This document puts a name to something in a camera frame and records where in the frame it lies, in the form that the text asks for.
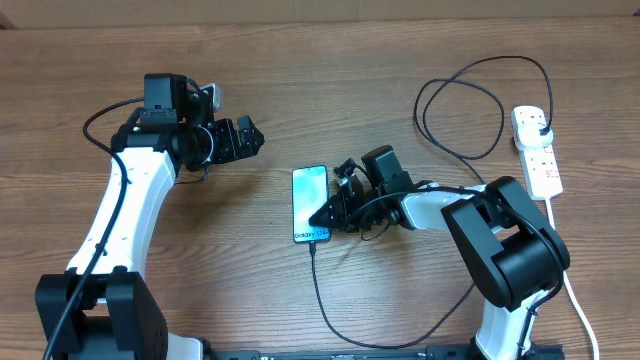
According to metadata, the black USB charging cable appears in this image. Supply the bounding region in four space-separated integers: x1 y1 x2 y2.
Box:
307 54 555 351

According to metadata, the white power strip cord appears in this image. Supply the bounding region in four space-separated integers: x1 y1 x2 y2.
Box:
543 196 601 360

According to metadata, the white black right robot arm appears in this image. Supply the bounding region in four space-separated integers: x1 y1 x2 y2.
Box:
308 145 570 359

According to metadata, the white power strip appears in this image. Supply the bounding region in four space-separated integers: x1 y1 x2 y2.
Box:
511 105 563 200

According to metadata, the white charger plug adapter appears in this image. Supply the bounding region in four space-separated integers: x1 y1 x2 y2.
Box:
514 123 554 151

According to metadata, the blue Galaxy smartphone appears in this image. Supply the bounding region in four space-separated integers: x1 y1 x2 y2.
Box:
292 165 331 244

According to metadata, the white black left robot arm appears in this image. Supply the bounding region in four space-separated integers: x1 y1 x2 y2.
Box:
35 73 265 359

